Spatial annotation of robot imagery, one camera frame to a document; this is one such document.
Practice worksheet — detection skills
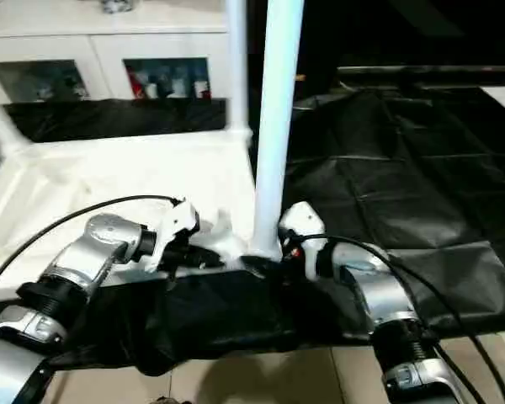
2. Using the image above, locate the black plastic mat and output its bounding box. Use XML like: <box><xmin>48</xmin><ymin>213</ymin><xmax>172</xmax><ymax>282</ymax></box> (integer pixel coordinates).
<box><xmin>0</xmin><ymin>84</ymin><xmax>505</xmax><ymax>375</ymax></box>

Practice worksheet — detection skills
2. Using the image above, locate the white sideboard cabinet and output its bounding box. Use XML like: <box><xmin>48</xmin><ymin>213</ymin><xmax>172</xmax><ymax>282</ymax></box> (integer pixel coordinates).
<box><xmin>0</xmin><ymin>0</ymin><xmax>237</xmax><ymax>104</ymax></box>

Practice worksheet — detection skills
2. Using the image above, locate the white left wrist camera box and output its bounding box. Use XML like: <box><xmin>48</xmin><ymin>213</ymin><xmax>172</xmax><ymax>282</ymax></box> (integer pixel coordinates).
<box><xmin>143</xmin><ymin>200</ymin><xmax>201</xmax><ymax>274</ymax></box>

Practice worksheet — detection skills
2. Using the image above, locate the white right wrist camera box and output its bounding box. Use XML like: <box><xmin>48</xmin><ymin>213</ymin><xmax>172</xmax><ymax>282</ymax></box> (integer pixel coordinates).
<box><xmin>276</xmin><ymin>201</ymin><xmax>329</xmax><ymax>280</ymax></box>

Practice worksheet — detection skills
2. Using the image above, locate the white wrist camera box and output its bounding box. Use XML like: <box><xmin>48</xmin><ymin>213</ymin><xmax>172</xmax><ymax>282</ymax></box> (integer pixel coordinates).
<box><xmin>276</xmin><ymin>201</ymin><xmax>329</xmax><ymax>280</ymax></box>
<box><xmin>143</xmin><ymin>200</ymin><xmax>201</xmax><ymax>274</ymax></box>

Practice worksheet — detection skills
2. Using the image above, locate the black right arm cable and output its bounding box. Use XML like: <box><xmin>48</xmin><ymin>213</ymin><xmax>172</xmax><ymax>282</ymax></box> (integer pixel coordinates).
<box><xmin>299</xmin><ymin>235</ymin><xmax>505</xmax><ymax>404</ymax></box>

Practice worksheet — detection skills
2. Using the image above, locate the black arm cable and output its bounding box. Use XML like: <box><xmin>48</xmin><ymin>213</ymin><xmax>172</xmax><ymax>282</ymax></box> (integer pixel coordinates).
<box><xmin>299</xmin><ymin>235</ymin><xmax>505</xmax><ymax>404</ymax></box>
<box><xmin>0</xmin><ymin>195</ymin><xmax>186</xmax><ymax>302</ymax></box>

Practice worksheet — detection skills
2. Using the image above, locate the grey toy figure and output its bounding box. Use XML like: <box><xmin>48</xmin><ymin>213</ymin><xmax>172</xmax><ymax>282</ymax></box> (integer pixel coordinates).
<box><xmin>101</xmin><ymin>0</ymin><xmax>139</xmax><ymax>14</ymax></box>

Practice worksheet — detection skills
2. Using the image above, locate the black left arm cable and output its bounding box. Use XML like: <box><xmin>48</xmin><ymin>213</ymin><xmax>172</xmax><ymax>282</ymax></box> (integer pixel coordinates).
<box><xmin>0</xmin><ymin>195</ymin><xmax>186</xmax><ymax>302</ymax></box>

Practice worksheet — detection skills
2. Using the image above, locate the white plastic table top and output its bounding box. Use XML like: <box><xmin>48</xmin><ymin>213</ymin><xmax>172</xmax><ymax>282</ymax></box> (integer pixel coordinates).
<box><xmin>0</xmin><ymin>126</ymin><xmax>285</xmax><ymax>280</ymax></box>

